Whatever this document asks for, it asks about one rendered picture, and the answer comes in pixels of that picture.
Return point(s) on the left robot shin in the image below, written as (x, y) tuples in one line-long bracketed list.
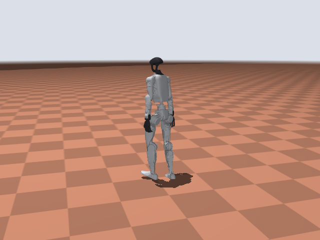
[(151, 157)]

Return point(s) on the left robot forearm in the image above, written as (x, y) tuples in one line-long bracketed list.
[(148, 106)]

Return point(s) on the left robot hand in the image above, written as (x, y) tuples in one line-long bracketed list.
[(147, 124)]

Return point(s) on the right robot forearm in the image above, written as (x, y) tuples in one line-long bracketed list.
[(170, 105)]

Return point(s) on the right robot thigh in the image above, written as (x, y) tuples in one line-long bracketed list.
[(166, 131)]

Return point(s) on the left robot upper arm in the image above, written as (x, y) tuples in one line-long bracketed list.
[(150, 86)]

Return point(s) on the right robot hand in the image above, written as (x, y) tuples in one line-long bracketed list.
[(173, 122)]

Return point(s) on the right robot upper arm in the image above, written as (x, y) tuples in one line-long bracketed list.
[(169, 88)]

